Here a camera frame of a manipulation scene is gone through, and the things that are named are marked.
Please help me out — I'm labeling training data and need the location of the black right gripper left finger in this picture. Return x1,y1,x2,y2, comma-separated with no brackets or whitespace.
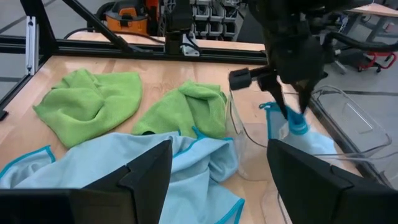
0,139,174,224

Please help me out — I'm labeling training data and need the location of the red wheeled floor stool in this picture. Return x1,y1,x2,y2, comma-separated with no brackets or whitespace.
356,51,398,74

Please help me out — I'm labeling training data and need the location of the long wooden workbench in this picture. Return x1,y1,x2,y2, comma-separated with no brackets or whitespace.
347,2,398,19

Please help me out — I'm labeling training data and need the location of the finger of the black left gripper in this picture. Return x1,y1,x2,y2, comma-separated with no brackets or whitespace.
262,73,289,121
294,79,315,114

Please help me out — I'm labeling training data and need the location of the green microfiber towel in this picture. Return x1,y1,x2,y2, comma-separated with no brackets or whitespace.
131,80,229,140
32,68,144,149

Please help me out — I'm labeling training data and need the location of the white arm base bracket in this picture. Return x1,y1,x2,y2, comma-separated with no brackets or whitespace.
181,33,201,58

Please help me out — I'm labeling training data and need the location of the black metal table frame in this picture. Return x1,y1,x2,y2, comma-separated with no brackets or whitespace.
0,0,270,123

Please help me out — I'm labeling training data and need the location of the silver aluminium extrusion bar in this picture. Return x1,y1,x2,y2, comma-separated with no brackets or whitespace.
24,15,40,76

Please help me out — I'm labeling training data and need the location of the orange black shop vacuum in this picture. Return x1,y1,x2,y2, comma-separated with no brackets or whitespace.
104,0,160,36

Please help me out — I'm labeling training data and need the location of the light blue microfiber towel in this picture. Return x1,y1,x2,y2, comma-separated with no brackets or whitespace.
258,101,339,156
0,126,246,224

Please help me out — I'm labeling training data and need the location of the black parts shelf rack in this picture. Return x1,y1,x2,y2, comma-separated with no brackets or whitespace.
188,0,242,40

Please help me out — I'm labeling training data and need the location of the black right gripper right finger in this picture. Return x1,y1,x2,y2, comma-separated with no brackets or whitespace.
266,138,398,224

